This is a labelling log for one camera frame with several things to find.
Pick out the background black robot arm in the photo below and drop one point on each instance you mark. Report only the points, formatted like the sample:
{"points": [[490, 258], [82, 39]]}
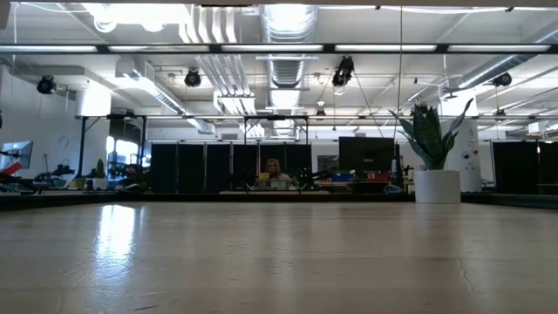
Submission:
{"points": [[61, 170]]}

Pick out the person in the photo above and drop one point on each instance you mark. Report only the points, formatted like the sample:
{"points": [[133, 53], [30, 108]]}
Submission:
{"points": [[274, 170]]}

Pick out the blue storage bin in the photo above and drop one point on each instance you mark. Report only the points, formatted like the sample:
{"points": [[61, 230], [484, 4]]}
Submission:
{"points": [[342, 177]]}

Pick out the large black screen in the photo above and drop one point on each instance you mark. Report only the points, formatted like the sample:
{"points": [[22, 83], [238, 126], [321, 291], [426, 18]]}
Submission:
{"points": [[366, 152]]}

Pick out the red storage bin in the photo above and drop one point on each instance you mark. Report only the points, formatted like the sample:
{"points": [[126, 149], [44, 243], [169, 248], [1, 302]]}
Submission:
{"points": [[378, 176]]}

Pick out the black crossbar with light strips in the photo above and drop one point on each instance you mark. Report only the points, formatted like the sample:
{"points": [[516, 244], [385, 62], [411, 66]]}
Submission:
{"points": [[329, 48]]}

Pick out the green plant in white pot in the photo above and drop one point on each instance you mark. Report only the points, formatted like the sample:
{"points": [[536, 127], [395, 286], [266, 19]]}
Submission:
{"points": [[436, 187]]}

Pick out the tilted computer monitor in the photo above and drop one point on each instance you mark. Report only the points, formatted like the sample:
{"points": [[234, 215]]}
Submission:
{"points": [[19, 152]]}

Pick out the black partition wall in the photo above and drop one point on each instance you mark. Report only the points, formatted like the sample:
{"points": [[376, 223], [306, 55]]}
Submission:
{"points": [[192, 165], [514, 165]]}

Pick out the silver round ventilation duct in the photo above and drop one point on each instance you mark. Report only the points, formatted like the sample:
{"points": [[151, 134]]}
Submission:
{"points": [[287, 70]]}

